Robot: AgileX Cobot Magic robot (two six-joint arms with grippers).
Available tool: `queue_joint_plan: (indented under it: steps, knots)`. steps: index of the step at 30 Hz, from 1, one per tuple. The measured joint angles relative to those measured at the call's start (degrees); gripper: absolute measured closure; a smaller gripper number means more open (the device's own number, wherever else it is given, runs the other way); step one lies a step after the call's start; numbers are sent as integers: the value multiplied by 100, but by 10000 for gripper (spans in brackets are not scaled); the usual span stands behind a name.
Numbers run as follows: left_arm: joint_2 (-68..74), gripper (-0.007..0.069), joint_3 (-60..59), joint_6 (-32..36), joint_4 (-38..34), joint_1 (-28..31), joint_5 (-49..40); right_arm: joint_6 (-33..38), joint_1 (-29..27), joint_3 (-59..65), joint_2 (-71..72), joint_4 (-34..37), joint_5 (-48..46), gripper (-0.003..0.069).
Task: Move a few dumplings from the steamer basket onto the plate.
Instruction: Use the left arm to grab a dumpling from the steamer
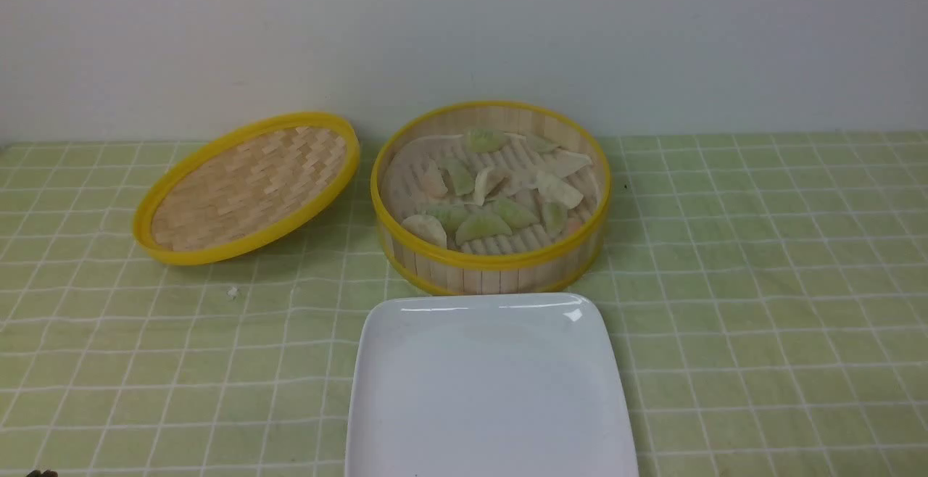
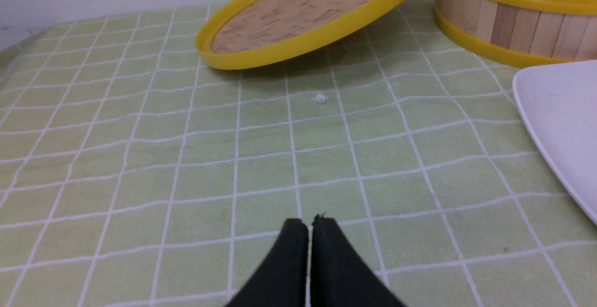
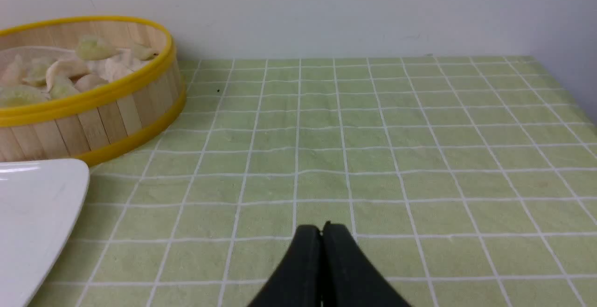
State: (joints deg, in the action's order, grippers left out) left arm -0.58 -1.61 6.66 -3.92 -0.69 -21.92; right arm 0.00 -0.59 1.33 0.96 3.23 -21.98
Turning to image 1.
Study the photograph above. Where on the white square plate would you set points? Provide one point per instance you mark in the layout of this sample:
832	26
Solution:
494	385

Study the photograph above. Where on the white dumpling centre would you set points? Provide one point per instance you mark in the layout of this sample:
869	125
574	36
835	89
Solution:
489	181

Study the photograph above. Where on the green dumpling centre right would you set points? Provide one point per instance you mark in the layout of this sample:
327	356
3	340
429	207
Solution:
515	214

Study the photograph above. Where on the pale white dumpling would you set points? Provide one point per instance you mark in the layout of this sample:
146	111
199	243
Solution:
427	228

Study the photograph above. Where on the pinkish white dumpling left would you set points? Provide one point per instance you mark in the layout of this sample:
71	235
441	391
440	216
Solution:
432	181

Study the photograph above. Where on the green dumpling front left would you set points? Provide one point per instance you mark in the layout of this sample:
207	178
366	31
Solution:
449	215

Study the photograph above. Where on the white steamer liner paper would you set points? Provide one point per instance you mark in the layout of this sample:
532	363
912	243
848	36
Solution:
401	191

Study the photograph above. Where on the pale green dumpling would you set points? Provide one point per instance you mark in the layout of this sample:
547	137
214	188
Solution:
540	145
555	216

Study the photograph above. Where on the green dumpling front centre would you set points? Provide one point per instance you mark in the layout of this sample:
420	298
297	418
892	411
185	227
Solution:
480	225

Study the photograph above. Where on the yellow rimmed bamboo steamer lid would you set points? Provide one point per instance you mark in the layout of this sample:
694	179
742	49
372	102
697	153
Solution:
247	189

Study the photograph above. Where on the green dumpling middle left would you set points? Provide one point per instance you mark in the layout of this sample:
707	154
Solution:
462	180

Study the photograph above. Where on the green checked tablecloth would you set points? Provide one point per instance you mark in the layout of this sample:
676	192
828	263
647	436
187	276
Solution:
765	296

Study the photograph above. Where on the yellow rimmed bamboo steamer basket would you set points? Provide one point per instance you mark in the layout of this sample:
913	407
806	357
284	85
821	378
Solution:
527	261

